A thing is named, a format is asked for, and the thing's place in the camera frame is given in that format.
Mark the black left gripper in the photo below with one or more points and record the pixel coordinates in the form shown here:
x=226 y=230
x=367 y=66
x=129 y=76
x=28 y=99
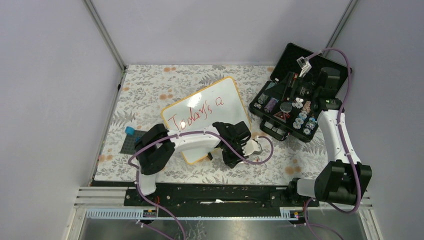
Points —
x=231 y=162

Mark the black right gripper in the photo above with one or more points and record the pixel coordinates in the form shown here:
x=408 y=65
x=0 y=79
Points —
x=293 y=80

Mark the yellow framed whiteboard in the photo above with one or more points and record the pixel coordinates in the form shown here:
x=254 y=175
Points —
x=218 y=102

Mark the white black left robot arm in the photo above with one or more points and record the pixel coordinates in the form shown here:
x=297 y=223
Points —
x=155 y=147

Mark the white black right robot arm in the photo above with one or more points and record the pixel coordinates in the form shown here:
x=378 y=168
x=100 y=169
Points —
x=344 y=179

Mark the black poker chip case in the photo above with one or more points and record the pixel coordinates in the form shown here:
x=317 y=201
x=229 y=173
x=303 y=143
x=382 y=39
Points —
x=299 y=118

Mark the loose blue lego brick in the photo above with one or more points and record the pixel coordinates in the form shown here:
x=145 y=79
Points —
x=130 y=131

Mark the grey blue lego plate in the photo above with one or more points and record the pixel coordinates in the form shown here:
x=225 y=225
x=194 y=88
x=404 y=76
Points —
x=128 y=147

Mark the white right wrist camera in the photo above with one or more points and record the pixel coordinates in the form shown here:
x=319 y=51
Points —
x=305 y=66

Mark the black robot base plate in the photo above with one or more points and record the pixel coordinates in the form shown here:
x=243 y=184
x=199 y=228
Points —
x=170 y=196

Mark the grey slotted cable duct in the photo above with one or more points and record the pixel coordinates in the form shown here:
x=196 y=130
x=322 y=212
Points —
x=192 y=213

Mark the aluminium frame rail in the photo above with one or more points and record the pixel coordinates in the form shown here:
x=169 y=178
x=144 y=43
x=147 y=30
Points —
x=104 y=33

